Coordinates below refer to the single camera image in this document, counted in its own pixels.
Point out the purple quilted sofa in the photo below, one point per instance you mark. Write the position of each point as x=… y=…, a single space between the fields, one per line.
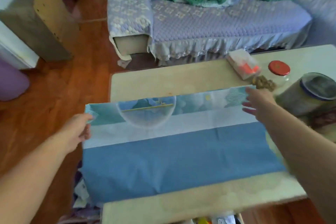
x=210 y=21

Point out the olive brown perforated box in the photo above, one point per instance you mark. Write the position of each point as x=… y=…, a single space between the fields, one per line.
x=39 y=21

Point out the person's left forearm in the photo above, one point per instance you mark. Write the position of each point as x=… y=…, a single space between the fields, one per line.
x=31 y=179

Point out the grey open canister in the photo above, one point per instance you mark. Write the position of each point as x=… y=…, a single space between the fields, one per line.
x=302 y=97

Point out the small bin with lavender bag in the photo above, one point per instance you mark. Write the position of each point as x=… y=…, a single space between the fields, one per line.
x=81 y=195

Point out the red lid glass jar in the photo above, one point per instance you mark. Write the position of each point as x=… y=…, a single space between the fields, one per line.
x=278 y=68

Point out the brown paper tea bag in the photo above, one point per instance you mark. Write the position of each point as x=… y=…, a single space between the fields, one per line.
x=323 y=124

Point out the person's right forearm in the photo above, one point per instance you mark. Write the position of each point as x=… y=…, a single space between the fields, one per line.
x=304 y=153

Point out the wooden drawer white front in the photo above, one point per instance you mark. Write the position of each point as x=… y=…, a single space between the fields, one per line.
x=218 y=220

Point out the purple cylindrical stool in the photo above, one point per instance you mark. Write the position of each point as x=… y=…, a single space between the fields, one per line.
x=11 y=82

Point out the blue patterned cloth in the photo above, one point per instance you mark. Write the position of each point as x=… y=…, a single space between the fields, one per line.
x=170 y=153

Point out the white red tissue pack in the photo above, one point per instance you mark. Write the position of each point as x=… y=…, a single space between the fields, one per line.
x=242 y=63

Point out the person's right hand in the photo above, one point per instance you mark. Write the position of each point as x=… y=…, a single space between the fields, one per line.
x=260 y=105

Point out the person's left hand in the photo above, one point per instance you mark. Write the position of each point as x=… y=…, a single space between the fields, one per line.
x=76 y=130

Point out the cream marble table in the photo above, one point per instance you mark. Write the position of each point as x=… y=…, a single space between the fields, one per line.
x=183 y=76

